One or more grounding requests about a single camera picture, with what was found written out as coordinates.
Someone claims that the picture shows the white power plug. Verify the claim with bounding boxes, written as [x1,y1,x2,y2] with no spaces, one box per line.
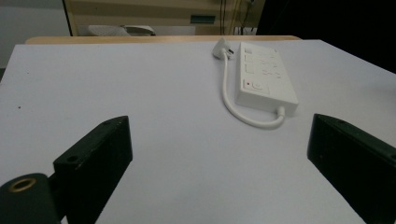
[212,36,236,60]

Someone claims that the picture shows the white power strip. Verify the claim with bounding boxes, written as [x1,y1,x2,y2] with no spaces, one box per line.
[234,41,300,118]

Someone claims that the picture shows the beige wooden cabinet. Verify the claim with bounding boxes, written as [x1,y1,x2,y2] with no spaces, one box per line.
[63,0,266,37]

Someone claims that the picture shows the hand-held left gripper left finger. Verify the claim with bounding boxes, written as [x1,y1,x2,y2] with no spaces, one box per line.
[52,115,134,224]

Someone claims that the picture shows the white power cable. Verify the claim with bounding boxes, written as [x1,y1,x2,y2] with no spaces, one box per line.
[221,50,287,130]

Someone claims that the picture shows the dark hanging cables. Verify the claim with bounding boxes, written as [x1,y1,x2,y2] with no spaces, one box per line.
[219,0,258,35]

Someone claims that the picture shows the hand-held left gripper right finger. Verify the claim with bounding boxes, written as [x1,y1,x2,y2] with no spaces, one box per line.
[306,113,396,224]

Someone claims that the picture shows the black curtain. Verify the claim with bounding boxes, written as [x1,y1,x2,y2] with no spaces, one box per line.
[256,0,396,75]

